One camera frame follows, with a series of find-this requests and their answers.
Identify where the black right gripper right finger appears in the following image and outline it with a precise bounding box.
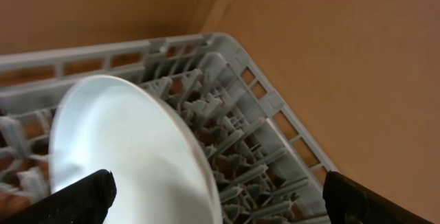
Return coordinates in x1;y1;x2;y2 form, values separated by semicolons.
322;171;431;224

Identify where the grey dishwasher rack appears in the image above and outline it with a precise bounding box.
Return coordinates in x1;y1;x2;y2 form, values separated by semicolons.
1;33;334;223

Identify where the light blue plate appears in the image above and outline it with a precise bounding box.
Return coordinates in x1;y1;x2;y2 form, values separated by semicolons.
49;75;222;224

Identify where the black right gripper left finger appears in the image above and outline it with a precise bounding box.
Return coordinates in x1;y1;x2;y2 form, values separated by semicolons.
1;169;117;224

